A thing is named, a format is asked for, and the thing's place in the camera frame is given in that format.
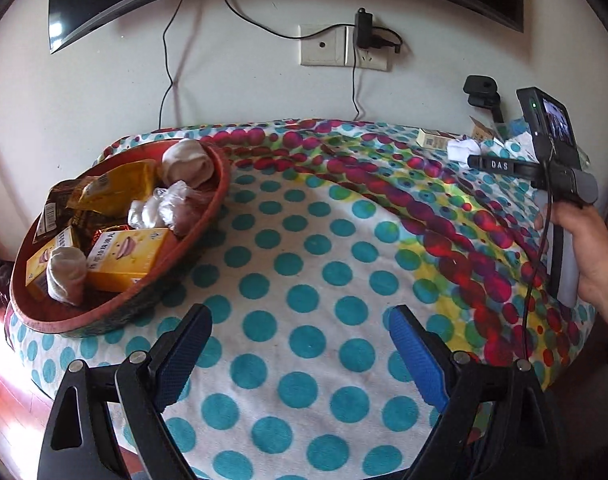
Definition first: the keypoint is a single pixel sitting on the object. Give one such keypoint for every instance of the black webcam on stand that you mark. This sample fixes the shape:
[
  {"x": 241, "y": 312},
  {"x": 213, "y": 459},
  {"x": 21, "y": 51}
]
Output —
[{"x": 479, "y": 87}]

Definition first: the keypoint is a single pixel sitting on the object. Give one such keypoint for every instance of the yellow snack packet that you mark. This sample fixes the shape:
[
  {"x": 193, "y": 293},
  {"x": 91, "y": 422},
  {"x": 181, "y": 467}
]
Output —
[{"x": 118, "y": 182}]

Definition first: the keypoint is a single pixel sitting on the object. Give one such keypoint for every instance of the black power adapter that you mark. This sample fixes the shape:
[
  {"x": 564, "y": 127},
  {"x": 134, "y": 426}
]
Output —
[{"x": 363, "y": 27}]

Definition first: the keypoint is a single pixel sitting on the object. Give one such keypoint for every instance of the clear bag of medicine packs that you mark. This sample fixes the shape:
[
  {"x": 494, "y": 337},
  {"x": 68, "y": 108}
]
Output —
[{"x": 516, "y": 132}]

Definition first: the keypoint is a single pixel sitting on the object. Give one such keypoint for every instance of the red woven basket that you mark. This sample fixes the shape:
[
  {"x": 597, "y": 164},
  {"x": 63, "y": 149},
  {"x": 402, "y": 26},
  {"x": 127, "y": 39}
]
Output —
[{"x": 148, "y": 292}]

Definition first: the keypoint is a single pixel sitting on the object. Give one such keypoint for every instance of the large yellow medicine box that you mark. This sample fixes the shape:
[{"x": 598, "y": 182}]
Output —
[{"x": 128, "y": 265}]

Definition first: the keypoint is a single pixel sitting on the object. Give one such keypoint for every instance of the crumpled clear plastic bag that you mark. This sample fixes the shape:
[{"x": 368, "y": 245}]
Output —
[{"x": 168, "y": 205}]

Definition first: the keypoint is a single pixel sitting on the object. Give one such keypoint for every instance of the dark striped packet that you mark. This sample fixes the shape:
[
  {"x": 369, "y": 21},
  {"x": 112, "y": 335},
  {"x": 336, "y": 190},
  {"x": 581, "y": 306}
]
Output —
[{"x": 48, "y": 217}]

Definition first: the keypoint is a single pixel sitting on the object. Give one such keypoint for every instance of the white coaxial wall plate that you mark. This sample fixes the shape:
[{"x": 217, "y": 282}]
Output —
[{"x": 321, "y": 45}]

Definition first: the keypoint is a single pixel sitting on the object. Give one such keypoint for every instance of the colourful polka dot towel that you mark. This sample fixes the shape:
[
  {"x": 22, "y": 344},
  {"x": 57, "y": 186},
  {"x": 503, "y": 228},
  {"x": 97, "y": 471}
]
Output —
[{"x": 309, "y": 260}]

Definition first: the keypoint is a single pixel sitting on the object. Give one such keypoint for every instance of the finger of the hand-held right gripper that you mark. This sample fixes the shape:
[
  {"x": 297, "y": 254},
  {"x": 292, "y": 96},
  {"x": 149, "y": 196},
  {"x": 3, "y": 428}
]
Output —
[{"x": 499, "y": 165}]

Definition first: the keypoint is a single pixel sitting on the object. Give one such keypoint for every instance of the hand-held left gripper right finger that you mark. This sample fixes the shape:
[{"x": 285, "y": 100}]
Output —
[{"x": 416, "y": 355}]

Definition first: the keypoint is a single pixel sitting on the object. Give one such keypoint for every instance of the brown foil snack packet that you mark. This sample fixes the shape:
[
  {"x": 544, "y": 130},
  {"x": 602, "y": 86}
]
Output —
[
  {"x": 66, "y": 192},
  {"x": 86, "y": 221}
]

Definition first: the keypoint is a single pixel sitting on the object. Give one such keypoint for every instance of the person's right hand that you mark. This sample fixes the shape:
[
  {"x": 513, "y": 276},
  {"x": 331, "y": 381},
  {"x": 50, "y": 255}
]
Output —
[{"x": 589, "y": 250}]

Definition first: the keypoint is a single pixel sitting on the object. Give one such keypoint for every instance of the small cardboard carton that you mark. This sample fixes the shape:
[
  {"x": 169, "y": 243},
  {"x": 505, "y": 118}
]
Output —
[{"x": 484, "y": 130}]

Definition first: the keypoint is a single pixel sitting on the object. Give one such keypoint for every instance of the greyish white sock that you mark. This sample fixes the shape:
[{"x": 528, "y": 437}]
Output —
[
  {"x": 66, "y": 275},
  {"x": 186, "y": 160}
]

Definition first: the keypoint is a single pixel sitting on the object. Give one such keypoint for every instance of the small tan box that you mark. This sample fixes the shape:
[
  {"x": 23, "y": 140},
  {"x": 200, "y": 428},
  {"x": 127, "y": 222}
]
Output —
[{"x": 434, "y": 138}]

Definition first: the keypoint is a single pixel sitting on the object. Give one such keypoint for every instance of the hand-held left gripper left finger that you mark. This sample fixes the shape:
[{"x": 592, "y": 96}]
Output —
[{"x": 181, "y": 350}]

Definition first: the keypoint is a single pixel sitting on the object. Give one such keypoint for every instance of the small yellow medicine box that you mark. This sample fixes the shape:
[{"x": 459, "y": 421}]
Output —
[{"x": 39, "y": 265}]

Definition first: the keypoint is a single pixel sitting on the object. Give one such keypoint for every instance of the white power wall outlet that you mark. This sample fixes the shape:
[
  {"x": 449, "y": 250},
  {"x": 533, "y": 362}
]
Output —
[{"x": 379, "y": 60}]

